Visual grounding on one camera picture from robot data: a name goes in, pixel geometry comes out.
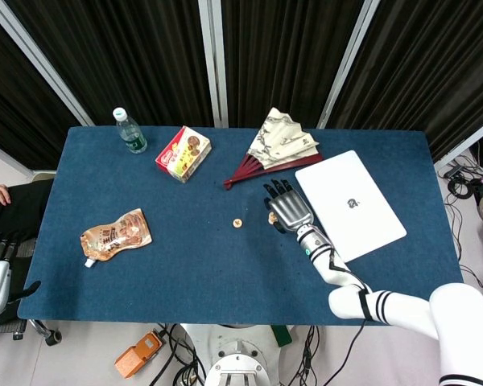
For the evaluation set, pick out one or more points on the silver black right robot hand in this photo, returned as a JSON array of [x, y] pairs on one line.
[[291, 211]]

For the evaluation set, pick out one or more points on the orange snack pouch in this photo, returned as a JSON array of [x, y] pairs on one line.
[[116, 237]]

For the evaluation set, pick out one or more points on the bystander black trouser leg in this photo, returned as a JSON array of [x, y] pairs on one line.
[[20, 209]]

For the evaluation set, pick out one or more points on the blue table cloth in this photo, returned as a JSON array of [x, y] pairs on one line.
[[209, 273]]

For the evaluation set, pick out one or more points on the clear plastic water bottle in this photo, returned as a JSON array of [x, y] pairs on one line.
[[132, 134]]

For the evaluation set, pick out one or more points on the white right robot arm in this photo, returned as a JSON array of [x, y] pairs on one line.
[[402, 309]]

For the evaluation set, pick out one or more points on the green block on base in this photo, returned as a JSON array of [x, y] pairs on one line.
[[281, 335]]

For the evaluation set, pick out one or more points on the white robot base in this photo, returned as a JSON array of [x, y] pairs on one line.
[[233, 358]]

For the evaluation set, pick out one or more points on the white vertical frame post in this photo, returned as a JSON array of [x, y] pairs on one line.
[[213, 60]]

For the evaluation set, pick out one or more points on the red yellow snack carton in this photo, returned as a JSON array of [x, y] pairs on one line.
[[183, 154]]

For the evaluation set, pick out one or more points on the red ribbed paper folding fan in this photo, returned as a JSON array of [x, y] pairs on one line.
[[281, 138]]

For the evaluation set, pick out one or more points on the white slanted frame post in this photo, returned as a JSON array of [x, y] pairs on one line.
[[346, 68], [44, 68]]

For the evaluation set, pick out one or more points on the black curtain panel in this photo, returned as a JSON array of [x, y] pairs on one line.
[[426, 68], [125, 56], [20, 116], [290, 52]]

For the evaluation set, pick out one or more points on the white closed laptop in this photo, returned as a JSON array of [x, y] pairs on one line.
[[350, 205]]

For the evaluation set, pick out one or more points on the orange foot pedal box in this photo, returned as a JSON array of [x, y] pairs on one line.
[[139, 356]]

